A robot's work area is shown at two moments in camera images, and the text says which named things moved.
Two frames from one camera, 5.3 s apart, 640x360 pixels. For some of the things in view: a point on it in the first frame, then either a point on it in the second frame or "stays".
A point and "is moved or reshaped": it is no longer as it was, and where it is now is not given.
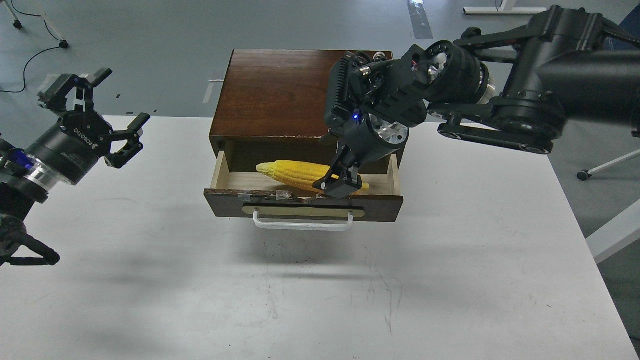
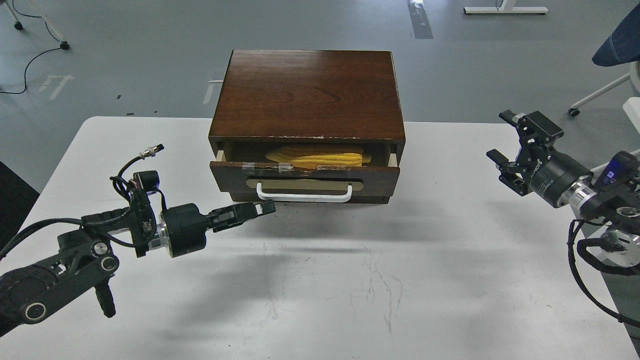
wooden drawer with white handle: x=277 y=205 is moved or reshaped
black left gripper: x=80 y=138 to x=185 y=226
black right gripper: x=366 y=140 to x=552 y=172
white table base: x=506 y=8 stays
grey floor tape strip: x=420 y=22 stays
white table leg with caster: x=17 y=23 stays
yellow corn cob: x=300 y=174 to x=310 y=156
